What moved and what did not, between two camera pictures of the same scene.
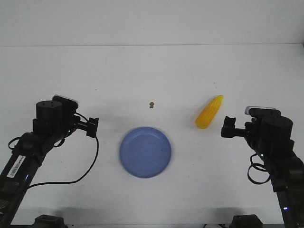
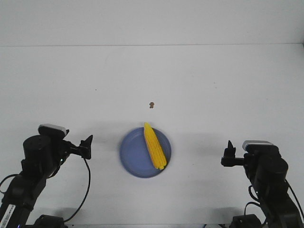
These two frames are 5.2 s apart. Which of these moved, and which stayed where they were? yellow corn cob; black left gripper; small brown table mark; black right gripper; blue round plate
Moved: black right gripper; black left gripper; yellow corn cob
Stayed: small brown table mark; blue round plate
